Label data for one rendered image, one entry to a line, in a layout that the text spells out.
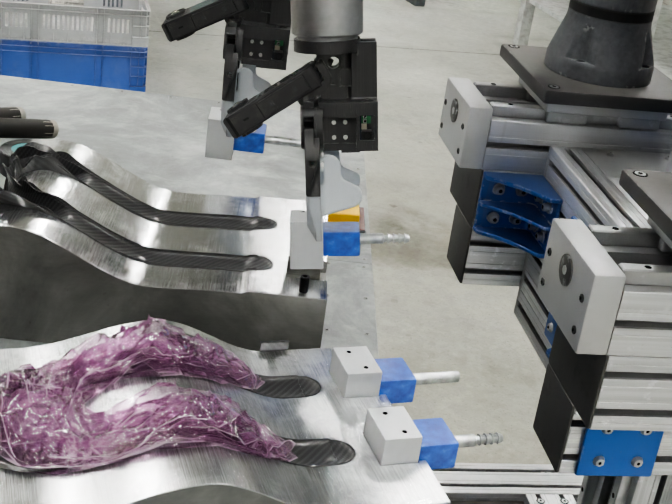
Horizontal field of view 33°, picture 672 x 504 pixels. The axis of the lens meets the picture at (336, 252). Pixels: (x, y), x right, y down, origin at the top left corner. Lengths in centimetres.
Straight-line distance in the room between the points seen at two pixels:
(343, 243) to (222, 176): 53
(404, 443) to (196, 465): 20
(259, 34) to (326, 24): 28
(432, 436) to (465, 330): 204
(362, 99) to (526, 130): 44
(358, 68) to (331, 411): 36
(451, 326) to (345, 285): 166
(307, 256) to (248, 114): 17
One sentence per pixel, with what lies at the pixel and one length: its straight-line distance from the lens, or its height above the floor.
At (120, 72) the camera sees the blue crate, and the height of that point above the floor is 11.
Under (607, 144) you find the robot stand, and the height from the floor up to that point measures 95.
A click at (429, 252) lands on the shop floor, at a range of 349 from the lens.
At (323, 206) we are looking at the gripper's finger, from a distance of 120.
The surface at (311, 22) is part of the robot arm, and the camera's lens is 117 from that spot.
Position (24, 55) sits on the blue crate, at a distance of 443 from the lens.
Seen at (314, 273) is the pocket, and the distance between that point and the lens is 130.
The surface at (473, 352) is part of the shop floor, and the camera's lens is 299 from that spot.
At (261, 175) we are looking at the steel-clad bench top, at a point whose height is 80.
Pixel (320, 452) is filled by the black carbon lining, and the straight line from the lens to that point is 104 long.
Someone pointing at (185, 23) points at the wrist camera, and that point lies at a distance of 146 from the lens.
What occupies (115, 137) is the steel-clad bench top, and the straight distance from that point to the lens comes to 184.
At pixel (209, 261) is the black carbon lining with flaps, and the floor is 88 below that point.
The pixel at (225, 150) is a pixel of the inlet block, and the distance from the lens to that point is 150.
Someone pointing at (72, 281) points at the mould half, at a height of 88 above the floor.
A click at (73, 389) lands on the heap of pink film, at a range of 102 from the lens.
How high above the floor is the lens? 145
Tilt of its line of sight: 25 degrees down
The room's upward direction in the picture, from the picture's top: 8 degrees clockwise
